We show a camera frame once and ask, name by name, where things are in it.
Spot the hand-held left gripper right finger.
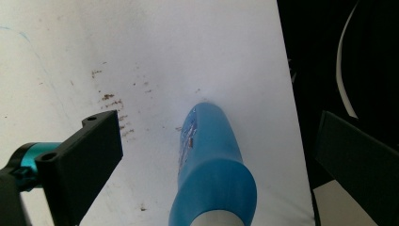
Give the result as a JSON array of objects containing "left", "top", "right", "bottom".
[{"left": 314, "top": 110, "right": 399, "bottom": 226}]

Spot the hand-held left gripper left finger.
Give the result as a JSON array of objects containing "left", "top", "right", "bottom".
[{"left": 35, "top": 109, "right": 124, "bottom": 226}]

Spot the blue plastic bottle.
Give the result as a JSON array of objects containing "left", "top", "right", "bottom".
[{"left": 168, "top": 102, "right": 258, "bottom": 226}]

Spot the white curved strip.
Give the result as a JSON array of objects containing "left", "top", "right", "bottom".
[{"left": 335, "top": 0, "right": 360, "bottom": 120}]

